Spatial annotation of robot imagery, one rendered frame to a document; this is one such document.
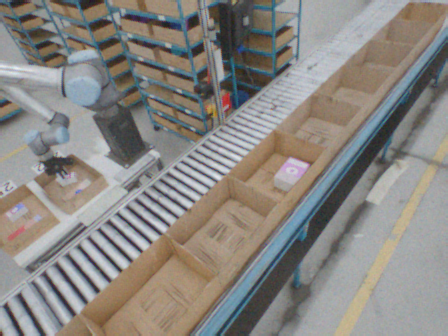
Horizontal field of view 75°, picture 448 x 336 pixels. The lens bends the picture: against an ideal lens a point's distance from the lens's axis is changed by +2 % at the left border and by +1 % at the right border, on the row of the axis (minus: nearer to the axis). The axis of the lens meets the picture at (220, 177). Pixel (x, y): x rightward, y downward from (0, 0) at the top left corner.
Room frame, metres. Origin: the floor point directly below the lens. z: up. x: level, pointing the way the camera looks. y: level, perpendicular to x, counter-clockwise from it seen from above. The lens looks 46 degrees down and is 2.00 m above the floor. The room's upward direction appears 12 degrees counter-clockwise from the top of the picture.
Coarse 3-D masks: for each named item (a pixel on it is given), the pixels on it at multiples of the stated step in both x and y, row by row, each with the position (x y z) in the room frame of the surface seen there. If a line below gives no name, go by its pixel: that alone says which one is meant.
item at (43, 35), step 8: (0, 0) 5.23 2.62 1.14; (8, 0) 5.12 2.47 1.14; (40, 8) 5.28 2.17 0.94; (8, 16) 5.29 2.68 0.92; (16, 16) 5.02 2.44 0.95; (8, 24) 5.63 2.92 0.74; (8, 32) 5.75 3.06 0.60; (24, 32) 5.04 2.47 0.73; (40, 32) 5.62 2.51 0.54; (48, 32) 5.53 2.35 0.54; (24, 40) 5.36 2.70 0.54; (32, 40) 5.27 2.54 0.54; (40, 40) 5.20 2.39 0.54; (24, 56) 5.74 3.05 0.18; (40, 56) 5.01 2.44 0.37; (64, 56) 5.48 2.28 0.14; (32, 64) 5.75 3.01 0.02; (40, 64) 5.32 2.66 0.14
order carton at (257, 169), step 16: (272, 144) 1.16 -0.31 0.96; (288, 144) 1.11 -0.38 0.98; (304, 144) 1.05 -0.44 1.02; (240, 160) 1.00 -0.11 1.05; (256, 160) 1.07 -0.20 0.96; (272, 160) 1.11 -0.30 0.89; (304, 160) 1.04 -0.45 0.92; (320, 160) 0.93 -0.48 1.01; (240, 176) 0.98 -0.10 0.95; (256, 176) 1.03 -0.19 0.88; (272, 176) 1.00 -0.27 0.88; (304, 176) 0.83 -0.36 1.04; (272, 192) 0.89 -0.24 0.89; (288, 192) 0.75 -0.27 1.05; (304, 192) 0.84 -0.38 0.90; (288, 208) 0.75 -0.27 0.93
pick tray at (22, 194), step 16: (16, 192) 1.35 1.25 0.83; (32, 192) 1.30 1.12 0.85; (0, 208) 1.28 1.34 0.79; (32, 208) 1.26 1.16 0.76; (48, 208) 1.18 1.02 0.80; (0, 224) 1.18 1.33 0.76; (16, 224) 1.15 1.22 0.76; (48, 224) 1.07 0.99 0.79; (0, 240) 1.05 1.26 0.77; (16, 240) 0.97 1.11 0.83; (32, 240) 1.00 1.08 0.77
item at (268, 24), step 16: (272, 0) 2.66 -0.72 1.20; (208, 16) 3.44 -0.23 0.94; (256, 16) 3.15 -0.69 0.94; (272, 16) 2.66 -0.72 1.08; (288, 16) 2.97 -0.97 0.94; (256, 32) 2.81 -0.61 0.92; (272, 32) 2.66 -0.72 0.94; (256, 48) 2.87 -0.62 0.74; (272, 48) 2.67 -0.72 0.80; (240, 64) 3.02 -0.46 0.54; (256, 64) 2.94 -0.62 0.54; (240, 80) 3.05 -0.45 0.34; (256, 80) 2.97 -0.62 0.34
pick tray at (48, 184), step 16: (80, 160) 1.53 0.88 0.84; (48, 176) 1.47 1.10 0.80; (80, 176) 1.46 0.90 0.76; (96, 176) 1.43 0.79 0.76; (48, 192) 1.37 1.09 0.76; (64, 192) 1.34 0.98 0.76; (80, 192) 1.22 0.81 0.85; (96, 192) 1.27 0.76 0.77; (64, 208) 1.14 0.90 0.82; (80, 208) 1.18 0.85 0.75
